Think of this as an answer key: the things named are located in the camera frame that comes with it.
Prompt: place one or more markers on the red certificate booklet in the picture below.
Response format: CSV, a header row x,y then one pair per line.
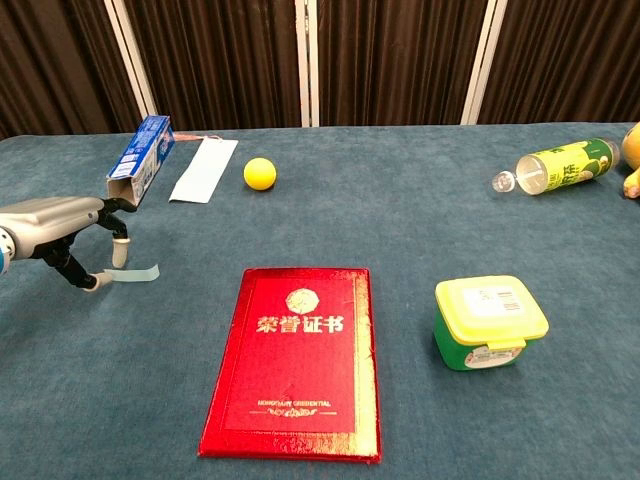
x,y
295,380

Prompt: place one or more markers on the teal felt table cover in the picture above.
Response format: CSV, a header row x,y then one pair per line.
x,y
350,225

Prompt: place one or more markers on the yellow plush duck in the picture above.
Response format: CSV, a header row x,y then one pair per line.
x,y
632,150

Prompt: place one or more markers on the blue toothpaste box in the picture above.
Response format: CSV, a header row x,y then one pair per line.
x,y
145,150

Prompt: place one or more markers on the light blue paper strip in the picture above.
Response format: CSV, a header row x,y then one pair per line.
x,y
135,274

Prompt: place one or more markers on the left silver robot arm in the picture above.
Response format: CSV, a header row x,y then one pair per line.
x,y
3,255

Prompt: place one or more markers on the plastic bottle with green label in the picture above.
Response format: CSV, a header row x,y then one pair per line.
x,y
565,167

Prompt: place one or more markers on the green container with yellow lid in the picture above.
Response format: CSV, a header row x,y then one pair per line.
x,y
485,320

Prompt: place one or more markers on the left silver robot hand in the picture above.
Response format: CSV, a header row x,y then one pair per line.
x,y
50,220

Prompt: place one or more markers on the dark fabric folding screen panel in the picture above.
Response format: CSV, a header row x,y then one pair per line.
x,y
395,60
565,60
50,60
215,60

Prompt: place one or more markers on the white paper bookmark with tassel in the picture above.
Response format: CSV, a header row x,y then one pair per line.
x,y
205,170

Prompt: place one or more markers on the yellow ball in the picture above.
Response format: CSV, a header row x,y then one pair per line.
x,y
260,174

